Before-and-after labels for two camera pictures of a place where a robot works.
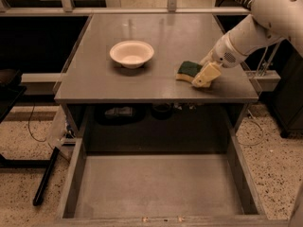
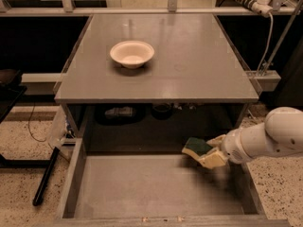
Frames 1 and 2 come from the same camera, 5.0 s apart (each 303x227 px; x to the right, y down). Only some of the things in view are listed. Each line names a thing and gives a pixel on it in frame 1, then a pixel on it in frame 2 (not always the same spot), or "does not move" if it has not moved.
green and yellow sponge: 187,70 -> 196,147
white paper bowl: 132,54 does not move
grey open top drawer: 163,189 does not move
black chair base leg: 40,193 does not move
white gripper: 224,55 -> 232,148
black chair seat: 10,91 does not move
